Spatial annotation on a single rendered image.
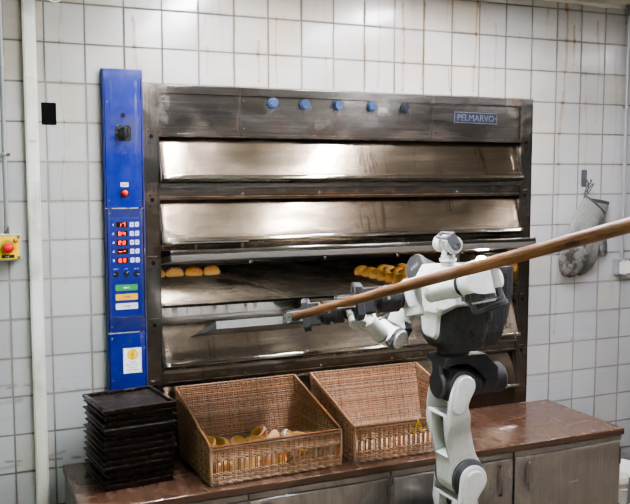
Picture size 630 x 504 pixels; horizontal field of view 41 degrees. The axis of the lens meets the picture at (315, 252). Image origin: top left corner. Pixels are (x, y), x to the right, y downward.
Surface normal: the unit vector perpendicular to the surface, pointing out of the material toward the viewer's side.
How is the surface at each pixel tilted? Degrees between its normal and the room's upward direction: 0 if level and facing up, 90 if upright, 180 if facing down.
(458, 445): 90
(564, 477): 90
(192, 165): 70
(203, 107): 90
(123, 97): 90
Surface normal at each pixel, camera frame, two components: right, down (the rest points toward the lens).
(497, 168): 0.37, -0.26
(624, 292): 0.40, 0.08
